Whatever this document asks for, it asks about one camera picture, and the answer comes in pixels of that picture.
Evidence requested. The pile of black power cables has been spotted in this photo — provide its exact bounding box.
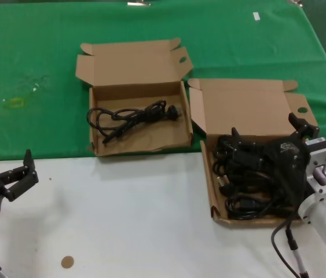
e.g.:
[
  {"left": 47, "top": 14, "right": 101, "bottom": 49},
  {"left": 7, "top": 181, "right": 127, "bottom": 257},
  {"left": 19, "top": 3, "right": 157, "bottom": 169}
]
[{"left": 213, "top": 134, "right": 305, "bottom": 221}]

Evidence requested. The silver-tipped right arm cable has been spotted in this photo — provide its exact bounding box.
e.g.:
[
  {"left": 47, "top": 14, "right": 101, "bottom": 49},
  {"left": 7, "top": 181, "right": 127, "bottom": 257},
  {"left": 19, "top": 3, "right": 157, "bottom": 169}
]
[{"left": 284, "top": 228, "right": 310, "bottom": 278}]

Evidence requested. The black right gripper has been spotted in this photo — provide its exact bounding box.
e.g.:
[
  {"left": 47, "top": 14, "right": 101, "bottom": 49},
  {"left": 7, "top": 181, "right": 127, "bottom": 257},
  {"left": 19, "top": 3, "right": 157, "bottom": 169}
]
[{"left": 231, "top": 113, "right": 320, "bottom": 209}]

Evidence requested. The round brown cardboard disc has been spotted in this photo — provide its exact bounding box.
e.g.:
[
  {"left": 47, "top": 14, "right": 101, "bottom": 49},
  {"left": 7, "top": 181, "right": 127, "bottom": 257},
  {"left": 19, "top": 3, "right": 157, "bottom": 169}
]
[{"left": 61, "top": 255, "right": 74, "bottom": 269}]

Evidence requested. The green table cloth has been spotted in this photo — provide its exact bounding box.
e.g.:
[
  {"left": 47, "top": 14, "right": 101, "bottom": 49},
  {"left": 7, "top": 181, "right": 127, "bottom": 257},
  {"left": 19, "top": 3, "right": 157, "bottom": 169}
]
[{"left": 0, "top": 0, "right": 326, "bottom": 162}]

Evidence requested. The cardboard box with round hole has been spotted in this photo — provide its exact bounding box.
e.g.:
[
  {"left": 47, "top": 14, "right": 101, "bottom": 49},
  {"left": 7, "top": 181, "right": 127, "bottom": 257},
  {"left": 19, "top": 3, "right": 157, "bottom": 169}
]
[{"left": 188, "top": 77, "right": 318, "bottom": 229}]

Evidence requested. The black looped right arm cable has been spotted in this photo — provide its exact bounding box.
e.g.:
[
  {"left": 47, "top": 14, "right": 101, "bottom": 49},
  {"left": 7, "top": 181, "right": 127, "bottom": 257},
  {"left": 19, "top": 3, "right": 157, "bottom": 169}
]
[{"left": 270, "top": 214, "right": 300, "bottom": 275}]

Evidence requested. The cardboard box with oval hole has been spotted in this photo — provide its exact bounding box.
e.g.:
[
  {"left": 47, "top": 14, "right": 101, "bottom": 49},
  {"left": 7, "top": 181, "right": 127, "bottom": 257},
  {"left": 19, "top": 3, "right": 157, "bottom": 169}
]
[{"left": 75, "top": 37, "right": 194, "bottom": 158}]

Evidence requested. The black power cable with plug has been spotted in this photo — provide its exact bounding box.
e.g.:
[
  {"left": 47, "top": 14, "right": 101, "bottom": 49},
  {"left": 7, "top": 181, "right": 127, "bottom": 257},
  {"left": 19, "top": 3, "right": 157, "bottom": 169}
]
[{"left": 86, "top": 100, "right": 182, "bottom": 145}]

